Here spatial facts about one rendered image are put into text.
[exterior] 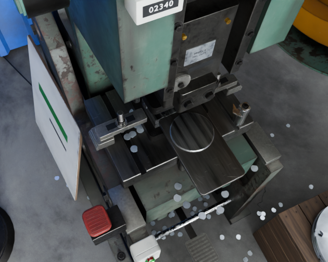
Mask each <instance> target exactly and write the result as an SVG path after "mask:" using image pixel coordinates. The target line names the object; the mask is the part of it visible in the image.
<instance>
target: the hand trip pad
mask: <svg viewBox="0 0 328 262"><path fill-rule="evenodd" d="M82 219H83V222H84V224H85V226H86V229H87V231H88V233H89V235H90V236H92V237H96V236H98V235H100V234H102V233H104V232H106V231H108V230H109V229H110V228H111V221H110V219H109V217H108V214H107V212H106V210H105V208H104V207H103V206H102V205H96V206H94V207H92V208H89V209H87V210H86V211H84V212H83V214H82Z"/></svg>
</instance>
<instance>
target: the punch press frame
mask: <svg viewBox="0 0 328 262"><path fill-rule="evenodd" d="M304 1H305V0H267V1H266V2H265V4H264V7H263V9H262V12H261V15H260V17H259V20H258V22H257V25H256V27H255V31H254V36H253V37H252V38H251V40H250V42H249V45H248V48H247V50H246V52H247V53H248V54H252V53H254V52H256V51H259V50H261V49H264V48H267V47H269V46H272V45H274V44H277V43H279V42H282V41H284V40H285V38H286V36H287V34H288V32H289V30H290V28H291V26H292V24H293V22H294V20H295V18H296V16H297V14H298V13H299V11H300V9H301V7H302V5H303V3H304ZM52 14H53V16H54V19H55V21H56V24H57V26H58V28H59V31H60V33H61V36H62V38H63V40H64V43H65V45H66V48H67V51H68V54H69V58H70V61H71V64H72V67H73V70H74V73H75V76H76V78H77V81H78V84H79V88H80V91H81V93H82V95H83V97H84V101H85V100H87V99H90V98H93V97H95V96H98V95H100V96H104V95H105V93H106V92H108V91H111V90H113V89H116V91H117V93H118V94H119V96H120V98H121V99H122V101H123V102H124V103H127V102H130V101H132V100H135V99H137V98H140V97H143V96H145V95H148V94H150V93H153V92H155V91H158V90H160V89H163V88H165V87H168V79H169V70H170V60H171V52H172V42H173V33H174V24H175V15H176V13H173V14H170V15H167V16H164V17H161V18H158V19H155V20H152V21H149V22H146V23H143V24H140V25H136V24H135V22H134V21H133V19H132V17H131V16H130V14H129V13H128V11H127V10H126V8H125V6H124V0H71V1H70V5H69V7H66V8H63V9H59V10H56V11H52ZM226 143H227V144H228V146H229V147H230V149H231V150H232V152H233V153H234V155H235V156H236V158H237V159H238V161H239V162H240V164H241V166H242V167H243V169H244V170H245V173H247V171H248V170H249V168H250V167H251V166H252V164H253V163H254V161H255V160H256V158H257V155H256V154H255V153H254V151H253V149H252V148H251V146H250V145H249V144H248V142H247V141H246V139H245V138H244V136H243V135H242V134H241V135H238V136H236V137H234V138H232V139H230V140H228V141H226ZM177 182H178V183H180V184H181V185H182V188H181V189H180V190H177V189H176V188H175V187H174V185H175V183H177ZM129 189H130V191H131V194H132V196H133V198H134V200H135V202H136V204H137V206H138V208H139V210H140V212H141V214H142V216H143V218H144V220H145V222H146V224H147V223H149V222H151V221H153V220H155V219H157V220H161V219H163V218H165V217H167V214H168V212H170V211H172V210H174V209H176V208H178V207H180V206H182V205H183V203H184V202H185V201H187V202H190V201H192V200H194V199H196V198H198V197H200V196H201V195H200V194H199V193H198V191H197V190H196V188H195V186H194V185H193V183H192V181H191V179H190V178H189V176H188V174H187V172H186V171H181V170H179V168H178V164H176V165H174V166H172V167H169V168H167V169H165V170H164V171H161V172H159V173H157V174H155V175H152V176H150V177H148V178H146V179H144V180H142V181H140V182H137V183H135V184H133V185H131V186H129ZM176 194H178V195H180V196H181V200H180V201H179V202H177V201H175V200H174V195H176ZM230 202H231V199H230V198H229V197H227V198H226V199H224V200H222V201H220V202H218V203H216V204H214V205H212V206H210V207H208V208H206V209H204V210H202V211H200V212H204V213H205V214H206V215H207V214H209V213H211V212H213V211H215V210H216V209H217V207H218V206H220V207H223V206H224V205H226V204H228V203H230ZM200 212H198V213H197V214H195V215H193V216H191V217H189V218H187V219H185V220H183V221H181V222H179V223H177V224H175V225H173V226H171V227H169V228H168V229H166V230H164V231H162V232H160V233H158V234H156V235H154V237H155V239H156V241H157V240H159V239H161V238H163V237H165V236H167V235H169V234H171V233H173V232H175V231H177V230H179V229H180V228H182V227H184V226H186V225H188V224H190V223H192V222H194V221H196V220H198V219H199V217H198V214H199V213H200Z"/></svg>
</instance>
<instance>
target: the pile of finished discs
mask: <svg viewBox="0 0 328 262"><path fill-rule="evenodd" d="M311 239H312V245H313V248H314V251H315V253H316V255H317V257H318V258H319V259H320V262H328V206H327V207H326V208H324V209H323V210H322V211H321V212H320V213H318V215H317V216H316V218H315V220H314V222H313V225H312V230H311Z"/></svg>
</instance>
